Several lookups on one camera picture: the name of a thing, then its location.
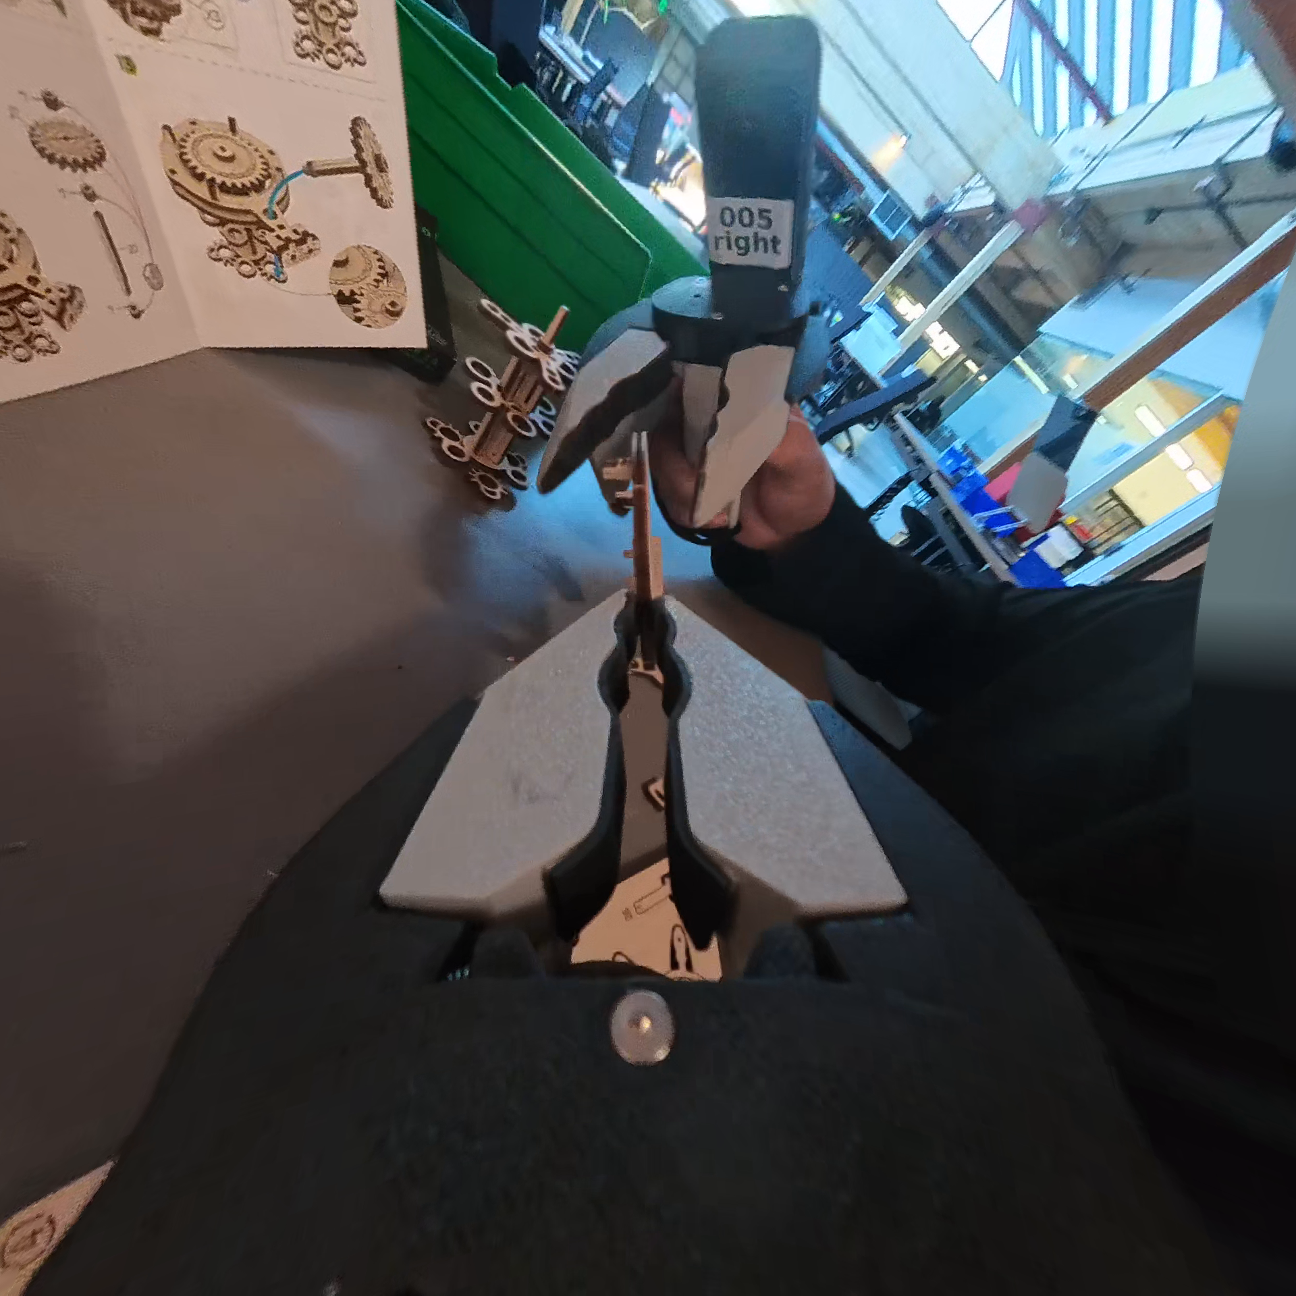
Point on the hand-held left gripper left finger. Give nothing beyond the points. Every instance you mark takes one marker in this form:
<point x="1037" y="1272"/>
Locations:
<point x="507" y="790"/>

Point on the person's right hand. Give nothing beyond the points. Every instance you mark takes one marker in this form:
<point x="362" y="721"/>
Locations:
<point x="790" y="486"/>

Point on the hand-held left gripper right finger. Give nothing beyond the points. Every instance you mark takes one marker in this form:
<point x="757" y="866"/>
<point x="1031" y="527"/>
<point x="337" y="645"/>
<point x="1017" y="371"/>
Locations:
<point x="780" y="800"/>

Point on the green plastic bin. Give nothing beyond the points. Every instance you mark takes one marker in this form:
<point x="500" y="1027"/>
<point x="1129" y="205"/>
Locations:
<point x="527" y="203"/>

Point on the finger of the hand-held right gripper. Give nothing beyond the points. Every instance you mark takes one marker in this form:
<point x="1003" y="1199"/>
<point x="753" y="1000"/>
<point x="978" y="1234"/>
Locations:
<point x="750" y="415"/>
<point x="598" y="395"/>

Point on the round wooden frame part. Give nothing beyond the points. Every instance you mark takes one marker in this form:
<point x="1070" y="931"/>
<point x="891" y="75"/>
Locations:
<point x="644" y="548"/>

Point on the folded paper instruction sheet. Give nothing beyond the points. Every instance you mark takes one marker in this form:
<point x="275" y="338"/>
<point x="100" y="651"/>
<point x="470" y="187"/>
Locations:
<point x="253" y="253"/>

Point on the person's black clothed body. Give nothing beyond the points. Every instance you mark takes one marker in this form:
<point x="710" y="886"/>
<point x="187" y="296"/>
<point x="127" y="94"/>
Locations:
<point x="1165" y="912"/>

